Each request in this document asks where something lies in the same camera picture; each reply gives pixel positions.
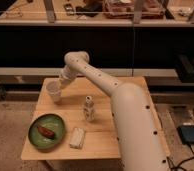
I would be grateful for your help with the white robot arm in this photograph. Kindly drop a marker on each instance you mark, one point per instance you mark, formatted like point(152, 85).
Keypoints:
point(138, 135)

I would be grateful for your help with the black remote device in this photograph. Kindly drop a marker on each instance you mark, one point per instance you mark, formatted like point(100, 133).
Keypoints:
point(69, 9)

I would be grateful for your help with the black power adapter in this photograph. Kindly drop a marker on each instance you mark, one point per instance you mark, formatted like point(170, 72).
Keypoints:
point(186, 133)

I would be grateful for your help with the green ceramic bowl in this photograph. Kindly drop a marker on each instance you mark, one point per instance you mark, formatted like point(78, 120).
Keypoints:
point(51, 121)

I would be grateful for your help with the white rectangular sponge block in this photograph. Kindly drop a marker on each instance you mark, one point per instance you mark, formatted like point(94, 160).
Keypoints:
point(77, 138)

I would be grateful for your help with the red-brown food piece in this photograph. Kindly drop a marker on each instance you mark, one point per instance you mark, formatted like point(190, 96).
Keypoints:
point(45, 132)

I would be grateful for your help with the patterned ceramic bottle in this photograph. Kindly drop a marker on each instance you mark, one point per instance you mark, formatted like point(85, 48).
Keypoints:
point(88, 109)

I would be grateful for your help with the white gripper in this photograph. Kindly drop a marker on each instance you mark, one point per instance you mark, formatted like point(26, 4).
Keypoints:
point(66, 77)

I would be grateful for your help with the plastic tray with items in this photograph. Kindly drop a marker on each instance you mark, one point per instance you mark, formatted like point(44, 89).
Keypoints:
point(151, 9)

